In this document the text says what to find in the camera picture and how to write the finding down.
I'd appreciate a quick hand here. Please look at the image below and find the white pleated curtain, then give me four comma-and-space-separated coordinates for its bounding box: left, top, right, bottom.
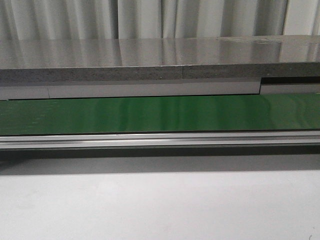
0, 0, 320, 40

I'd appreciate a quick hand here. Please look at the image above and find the aluminium conveyor frame rail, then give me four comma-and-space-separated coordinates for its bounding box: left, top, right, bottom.
0, 129, 320, 150

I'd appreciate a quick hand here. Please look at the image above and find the grey stone counter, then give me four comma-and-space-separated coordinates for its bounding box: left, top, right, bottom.
0, 34, 320, 101

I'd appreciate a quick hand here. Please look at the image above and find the green conveyor belt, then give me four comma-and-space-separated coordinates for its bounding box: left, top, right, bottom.
0, 93, 320, 136

